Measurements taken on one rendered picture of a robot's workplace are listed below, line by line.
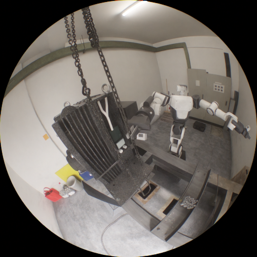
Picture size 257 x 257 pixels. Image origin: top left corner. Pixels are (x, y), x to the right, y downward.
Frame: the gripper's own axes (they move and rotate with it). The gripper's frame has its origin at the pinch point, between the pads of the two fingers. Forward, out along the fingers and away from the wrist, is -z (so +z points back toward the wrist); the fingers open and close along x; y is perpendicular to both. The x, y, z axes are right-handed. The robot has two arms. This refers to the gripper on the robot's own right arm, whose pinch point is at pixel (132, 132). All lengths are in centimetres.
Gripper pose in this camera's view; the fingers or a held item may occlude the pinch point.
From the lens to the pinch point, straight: 35.9
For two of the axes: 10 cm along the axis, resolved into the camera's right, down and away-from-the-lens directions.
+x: -8.2, -0.7, 5.6
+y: -2.9, -7.9, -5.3
